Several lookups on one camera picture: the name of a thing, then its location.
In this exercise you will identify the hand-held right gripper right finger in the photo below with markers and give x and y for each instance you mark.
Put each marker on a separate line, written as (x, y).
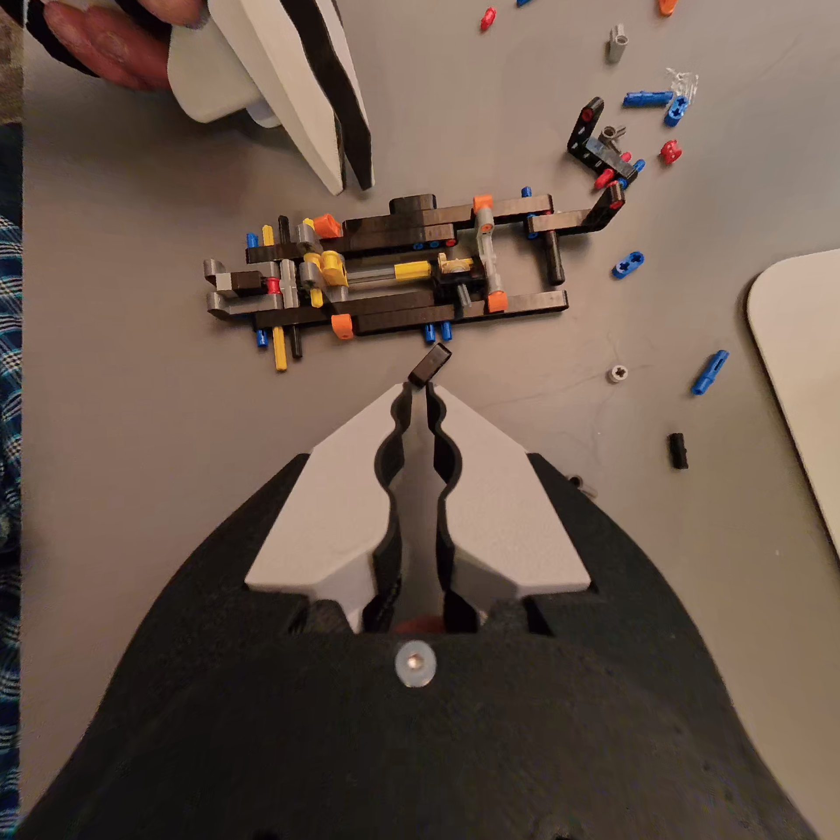
(505, 525)

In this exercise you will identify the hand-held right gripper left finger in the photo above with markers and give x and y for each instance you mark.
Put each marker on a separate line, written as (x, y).
(328, 525)

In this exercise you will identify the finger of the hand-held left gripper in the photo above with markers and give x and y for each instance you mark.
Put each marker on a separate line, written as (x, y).
(275, 65)
(334, 79)

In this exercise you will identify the lego vehicle chassis assembly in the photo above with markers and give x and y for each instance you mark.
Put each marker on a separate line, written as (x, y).
(394, 229)

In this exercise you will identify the black short lego beam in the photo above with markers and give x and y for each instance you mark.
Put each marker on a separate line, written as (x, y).
(430, 365)

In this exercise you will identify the grey three-pronged lego connector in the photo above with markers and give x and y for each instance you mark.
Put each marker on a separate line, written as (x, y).
(581, 484)

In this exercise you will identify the red lego pin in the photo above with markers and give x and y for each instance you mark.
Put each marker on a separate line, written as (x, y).
(487, 18)

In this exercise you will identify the grey lego bush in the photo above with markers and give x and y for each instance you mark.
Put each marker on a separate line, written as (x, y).
(617, 374)

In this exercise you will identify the black lego pin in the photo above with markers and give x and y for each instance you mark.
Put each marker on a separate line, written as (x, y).
(678, 451)

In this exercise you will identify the blue long lego pin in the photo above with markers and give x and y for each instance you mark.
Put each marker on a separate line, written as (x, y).
(648, 99)
(709, 372)

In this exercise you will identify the black angled lego subassembly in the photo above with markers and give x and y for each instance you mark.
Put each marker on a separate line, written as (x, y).
(597, 148)

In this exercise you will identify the grey lego pin connector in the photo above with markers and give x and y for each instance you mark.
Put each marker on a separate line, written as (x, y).
(617, 44)

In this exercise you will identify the blue small lego liftarm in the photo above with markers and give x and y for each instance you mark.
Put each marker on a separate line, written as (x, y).
(628, 264)
(676, 111)

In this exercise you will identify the orange lego piece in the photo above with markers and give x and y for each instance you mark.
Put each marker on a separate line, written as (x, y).
(667, 5)

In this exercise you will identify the red lego bush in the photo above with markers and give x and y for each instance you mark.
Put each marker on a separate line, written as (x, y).
(670, 151)

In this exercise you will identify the transparent lego piece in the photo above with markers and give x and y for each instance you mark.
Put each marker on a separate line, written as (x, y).
(682, 82)

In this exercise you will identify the person's left hand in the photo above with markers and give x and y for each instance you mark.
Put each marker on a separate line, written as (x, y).
(111, 46)

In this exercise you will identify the blue plaid shirt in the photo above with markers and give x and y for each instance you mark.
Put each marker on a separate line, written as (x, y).
(10, 459)

